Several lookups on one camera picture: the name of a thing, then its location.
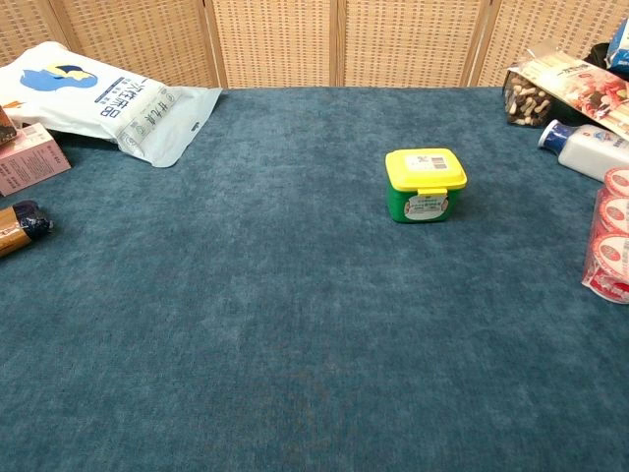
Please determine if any green tub with yellow lid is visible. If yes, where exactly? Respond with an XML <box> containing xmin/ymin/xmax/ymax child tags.
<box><xmin>384</xmin><ymin>147</ymin><xmax>469</xmax><ymax>225</ymax></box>

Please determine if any blue table cloth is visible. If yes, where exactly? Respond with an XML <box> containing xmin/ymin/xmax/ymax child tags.
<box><xmin>0</xmin><ymin>87</ymin><xmax>629</xmax><ymax>472</ymax></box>

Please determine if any woven bamboo folding screen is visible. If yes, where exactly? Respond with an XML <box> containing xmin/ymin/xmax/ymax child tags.
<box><xmin>0</xmin><ymin>0</ymin><xmax>629</xmax><ymax>90</ymax></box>

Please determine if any white plastic bag blue print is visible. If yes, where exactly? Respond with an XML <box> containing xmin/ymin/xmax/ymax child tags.
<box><xmin>0</xmin><ymin>40</ymin><xmax>223</xmax><ymax>169</ymax></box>

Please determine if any white bottle with blue cap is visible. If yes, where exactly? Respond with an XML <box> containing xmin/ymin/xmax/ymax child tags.
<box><xmin>537</xmin><ymin>119</ymin><xmax>629</xmax><ymax>184</ymax></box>

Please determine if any spaghetti pack with dark end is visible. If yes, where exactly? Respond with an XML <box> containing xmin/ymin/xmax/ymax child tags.
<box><xmin>0</xmin><ymin>199</ymin><xmax>54</xmax><ymax>259</ymax></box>

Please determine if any pink cardboard box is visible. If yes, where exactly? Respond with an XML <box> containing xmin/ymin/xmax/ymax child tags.
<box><xmin>0</xmin><ymin>122</ymin><xmax>73</xmax><ymax>198</ymax></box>

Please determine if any red white yogurt cup pack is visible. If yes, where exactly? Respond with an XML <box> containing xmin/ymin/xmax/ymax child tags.
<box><xmin>581</xmin><ymin>166</ymin><xmax>629</xmax><ymax>306</ymax></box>

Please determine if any brown dark snack packet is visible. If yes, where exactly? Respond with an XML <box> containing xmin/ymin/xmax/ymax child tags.
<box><xmin>0</xmin><ymin>104</ymin><xmax>18</xmax><ymax>148</ymax></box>

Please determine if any black object behind noodle pack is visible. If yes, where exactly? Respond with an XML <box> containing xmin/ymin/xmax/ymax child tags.
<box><xmin>583</xmin><ymin>42</ymin><xmax>612</xmax><ymax>69</ymax></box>

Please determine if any blue white package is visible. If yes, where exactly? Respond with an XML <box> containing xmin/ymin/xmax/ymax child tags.
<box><xmin>603</xmin><ymin>15</ymin><xmax>629</xmax><ymax>77</ymax></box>

